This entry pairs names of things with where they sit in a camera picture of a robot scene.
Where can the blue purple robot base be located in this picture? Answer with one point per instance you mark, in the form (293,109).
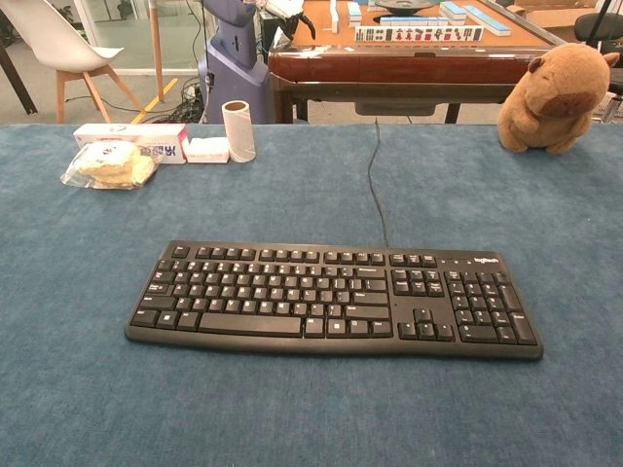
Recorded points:
(236,53)

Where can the black Logitech keyboard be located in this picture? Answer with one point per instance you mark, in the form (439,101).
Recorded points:
(272,301)

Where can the white paper roll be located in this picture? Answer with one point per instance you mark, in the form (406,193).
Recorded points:
(238,131)

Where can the small white box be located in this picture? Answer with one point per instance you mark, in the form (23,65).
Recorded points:
(207,150)

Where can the blue table cloth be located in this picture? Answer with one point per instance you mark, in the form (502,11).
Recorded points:
(311,404)

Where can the brown mahjong table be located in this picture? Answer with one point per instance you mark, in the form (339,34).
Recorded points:
(404,65)

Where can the white pink printed box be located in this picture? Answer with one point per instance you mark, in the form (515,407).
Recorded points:
(146,136)

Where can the bagged bread in plastic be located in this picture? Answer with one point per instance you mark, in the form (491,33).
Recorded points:
(112,164)

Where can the row of face-up mahjong tiles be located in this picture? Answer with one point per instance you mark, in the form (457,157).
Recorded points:
(418,33)

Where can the wooden pole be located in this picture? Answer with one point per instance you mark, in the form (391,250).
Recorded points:
(157,48)

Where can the brown capybara plush toy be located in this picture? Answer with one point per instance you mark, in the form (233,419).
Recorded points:
(552,102)

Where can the long blue mahjong tile row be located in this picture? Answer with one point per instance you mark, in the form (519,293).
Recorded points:
(487,19)

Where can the white chair with wooden legs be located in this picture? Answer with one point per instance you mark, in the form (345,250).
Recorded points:
(63,44)

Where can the black office chair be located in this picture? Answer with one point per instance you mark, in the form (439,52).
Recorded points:
(598,26)

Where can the blue backed mahjong tile wall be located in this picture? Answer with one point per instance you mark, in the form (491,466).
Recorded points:
(414,20)

